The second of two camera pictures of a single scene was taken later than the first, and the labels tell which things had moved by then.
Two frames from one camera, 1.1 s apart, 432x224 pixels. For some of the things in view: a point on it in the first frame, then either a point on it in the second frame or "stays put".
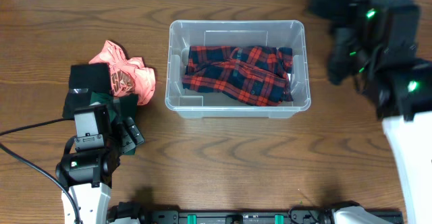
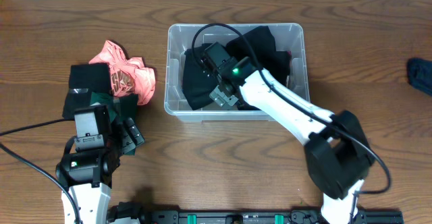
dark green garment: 121,107 stays put
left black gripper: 125,133 stays put
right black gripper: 345,40 to 222,86
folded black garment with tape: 84,80 stays put
